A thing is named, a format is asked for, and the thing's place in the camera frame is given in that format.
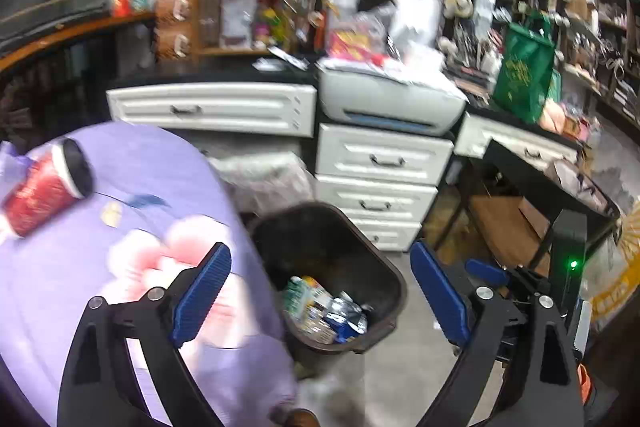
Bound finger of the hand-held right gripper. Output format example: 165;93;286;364
465;258;551;300

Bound red yellow package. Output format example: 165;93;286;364
327;29;389;60

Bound straw hat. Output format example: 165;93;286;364
444;0;474;20

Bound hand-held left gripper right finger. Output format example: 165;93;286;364
410;239;586;427

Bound purple floral tablecloth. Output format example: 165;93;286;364
0;122;301;427

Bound silver blue wrapper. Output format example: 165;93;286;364
320;291;372;344

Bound white drawer stack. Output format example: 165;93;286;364
315;123;455;253

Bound black side table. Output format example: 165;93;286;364
457;139;624;270

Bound grey printer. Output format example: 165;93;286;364
317;58;469;136

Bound brown cardboard boxes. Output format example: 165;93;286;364
154;0;199;61

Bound red paper cup black lid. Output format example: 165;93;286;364
0;138;96;239

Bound black trash bin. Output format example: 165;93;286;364
247;202;408;356

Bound green shopping bag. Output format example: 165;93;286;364
492;11;564;124

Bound green white crumpled packet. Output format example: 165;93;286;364
281;276;332;324

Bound white desk drawer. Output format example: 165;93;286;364
454;112;584;166

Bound brown shoe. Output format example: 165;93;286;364
286;408;321;427

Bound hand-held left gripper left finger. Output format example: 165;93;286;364
57;242;233;427

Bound curved wooden counter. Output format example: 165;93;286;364
0;11;157;74

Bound wide white drawer cabinet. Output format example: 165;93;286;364
106;82;319;139

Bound dark wooden wall shelf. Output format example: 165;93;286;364
492;0;640;130

